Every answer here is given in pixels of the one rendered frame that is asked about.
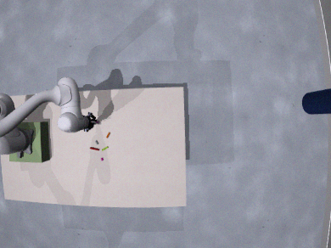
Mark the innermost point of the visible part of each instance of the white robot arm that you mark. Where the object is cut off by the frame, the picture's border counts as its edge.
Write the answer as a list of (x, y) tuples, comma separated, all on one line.
[(66, 95)]

